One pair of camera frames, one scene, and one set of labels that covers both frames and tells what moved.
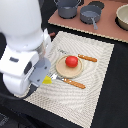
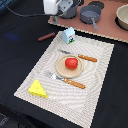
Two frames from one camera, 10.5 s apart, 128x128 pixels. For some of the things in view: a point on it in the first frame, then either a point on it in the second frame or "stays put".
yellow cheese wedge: [47, 80] → [36, 88]
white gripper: [22, 70] → [54, 7]
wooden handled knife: [91, 59] stays put
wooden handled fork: [67, 81] stays put
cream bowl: [121, 18] stays put
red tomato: [71, 61] stays put
